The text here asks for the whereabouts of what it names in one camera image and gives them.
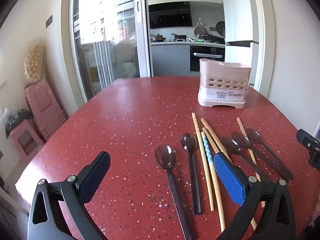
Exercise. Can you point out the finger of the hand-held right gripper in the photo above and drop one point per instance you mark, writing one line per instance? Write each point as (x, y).
(303, 136)

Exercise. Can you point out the black range hood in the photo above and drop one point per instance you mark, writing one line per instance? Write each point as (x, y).
(170, 15)

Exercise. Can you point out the white refrigerator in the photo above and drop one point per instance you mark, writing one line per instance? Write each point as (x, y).
(240, 17)

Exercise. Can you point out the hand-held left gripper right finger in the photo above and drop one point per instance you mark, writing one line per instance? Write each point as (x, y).
(228, 177)

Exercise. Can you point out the plain bamboo chopstick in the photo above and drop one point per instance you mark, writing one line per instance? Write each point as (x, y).
(239, 125)
(205, 175)
(212, 133)
(210, 140)

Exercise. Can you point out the bag of yellow balls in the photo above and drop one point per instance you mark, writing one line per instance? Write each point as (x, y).
(35, 62)

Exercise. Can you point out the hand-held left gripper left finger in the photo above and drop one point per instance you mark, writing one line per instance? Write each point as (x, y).
(96, 172)

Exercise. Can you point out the stack of pink stools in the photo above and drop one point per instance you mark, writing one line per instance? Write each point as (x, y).
(45, 105)

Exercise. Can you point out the sliding glass door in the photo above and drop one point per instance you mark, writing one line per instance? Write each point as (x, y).
(107, 42)

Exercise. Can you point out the black plastic bag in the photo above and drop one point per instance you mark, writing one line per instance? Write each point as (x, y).
(17, 120)

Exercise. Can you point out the single pink stool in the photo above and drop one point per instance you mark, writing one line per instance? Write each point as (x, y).
(25, 142)

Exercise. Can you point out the round metal strainer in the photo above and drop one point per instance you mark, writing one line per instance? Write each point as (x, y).
(199, 31)
(220, 26)

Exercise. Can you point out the dark wall switch panel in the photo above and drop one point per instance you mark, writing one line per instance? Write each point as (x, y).
(49, 21)

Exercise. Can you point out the blue patterned bamboo chopstick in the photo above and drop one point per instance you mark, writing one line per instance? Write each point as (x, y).
(207, 152)

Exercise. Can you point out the black built-in oven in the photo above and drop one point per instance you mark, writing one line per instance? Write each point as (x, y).
(207, 60)

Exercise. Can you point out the grey kitchen counter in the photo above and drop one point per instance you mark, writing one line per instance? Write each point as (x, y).
(170, 57)

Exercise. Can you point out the pink plastic utensil holder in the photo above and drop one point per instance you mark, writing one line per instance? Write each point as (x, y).
(222, 72)

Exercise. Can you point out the dark translucent plastic spoon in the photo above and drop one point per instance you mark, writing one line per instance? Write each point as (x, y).
(230, 145)
(253, 135)
(189, 141)
(165, 156)
(241, 138)

